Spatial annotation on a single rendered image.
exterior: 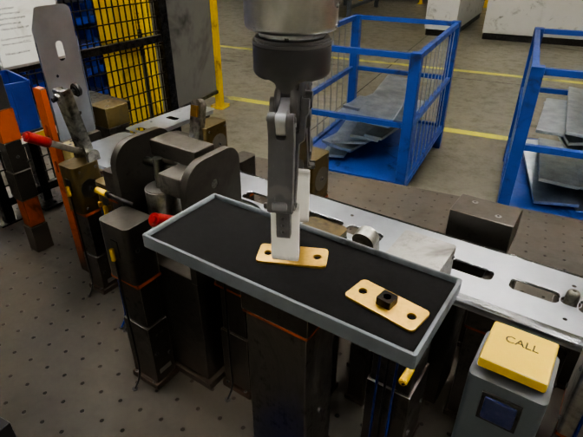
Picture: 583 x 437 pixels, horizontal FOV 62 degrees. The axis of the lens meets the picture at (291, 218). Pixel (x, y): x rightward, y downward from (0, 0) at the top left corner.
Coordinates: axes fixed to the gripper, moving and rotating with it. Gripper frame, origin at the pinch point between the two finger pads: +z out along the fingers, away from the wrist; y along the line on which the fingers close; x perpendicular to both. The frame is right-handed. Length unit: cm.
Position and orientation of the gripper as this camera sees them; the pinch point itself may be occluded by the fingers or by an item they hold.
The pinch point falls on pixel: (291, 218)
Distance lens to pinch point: 55.8
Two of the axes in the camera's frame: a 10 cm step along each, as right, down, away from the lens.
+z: 0.0, 8.6, 5.1
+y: 1.6, -5.0, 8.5
